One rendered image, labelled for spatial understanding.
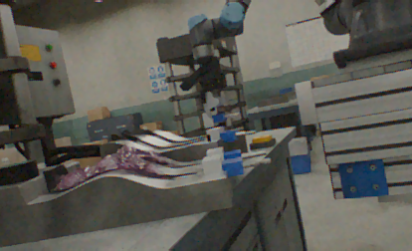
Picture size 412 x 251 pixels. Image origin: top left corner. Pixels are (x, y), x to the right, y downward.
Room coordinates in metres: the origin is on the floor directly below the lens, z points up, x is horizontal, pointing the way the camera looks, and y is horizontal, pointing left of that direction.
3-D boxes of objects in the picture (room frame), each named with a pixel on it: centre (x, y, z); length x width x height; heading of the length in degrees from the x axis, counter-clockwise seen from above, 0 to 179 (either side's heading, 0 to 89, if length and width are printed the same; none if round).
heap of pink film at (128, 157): (0.78, 0.21, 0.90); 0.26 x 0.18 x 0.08; 84
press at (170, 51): (5.81, -0.20, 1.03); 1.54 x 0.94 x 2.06; 162
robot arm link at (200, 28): (1.30, -0.05, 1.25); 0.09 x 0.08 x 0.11; 93
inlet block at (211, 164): (0.70, -0.05, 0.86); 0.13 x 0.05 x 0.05; 84
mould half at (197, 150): (1.14, 0.16, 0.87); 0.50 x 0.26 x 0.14; 67
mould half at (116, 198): (0.78, 0.22, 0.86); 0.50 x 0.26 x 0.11; 84
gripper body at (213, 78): (1.30, -0.05, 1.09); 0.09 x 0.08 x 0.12; 67
